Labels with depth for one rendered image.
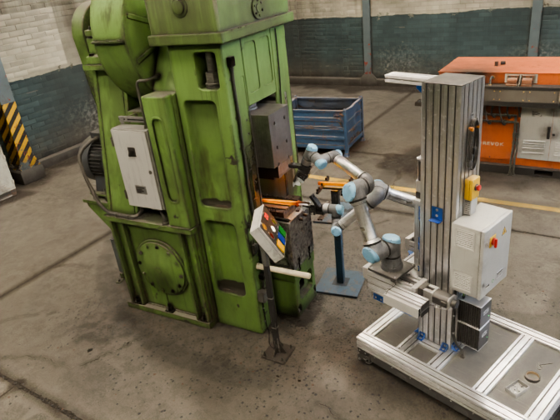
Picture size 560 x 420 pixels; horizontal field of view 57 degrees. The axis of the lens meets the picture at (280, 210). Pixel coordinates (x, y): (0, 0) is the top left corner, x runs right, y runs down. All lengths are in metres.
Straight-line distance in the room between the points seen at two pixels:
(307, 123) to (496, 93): 2.71
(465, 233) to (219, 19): 1.95
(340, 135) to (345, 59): 4.53
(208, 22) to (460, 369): 2.73
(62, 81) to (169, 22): 6.27
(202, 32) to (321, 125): 4.56
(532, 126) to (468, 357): 3.79
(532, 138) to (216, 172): 4.33
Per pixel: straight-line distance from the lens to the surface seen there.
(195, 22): 3.46
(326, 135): 7.79
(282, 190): 4.33
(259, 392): 3.88
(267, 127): 3.69
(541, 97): 6.68
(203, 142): 3.78
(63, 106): 9.73
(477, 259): 3.24
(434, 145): 3.14
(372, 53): 11.75
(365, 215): 3.30
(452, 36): 11.14
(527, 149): 7.04
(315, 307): 4.56
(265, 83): 3.91
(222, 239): 4.07
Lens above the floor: 2.73
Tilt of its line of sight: 26 degrees down
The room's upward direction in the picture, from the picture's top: 7 degrees counter-clockwise
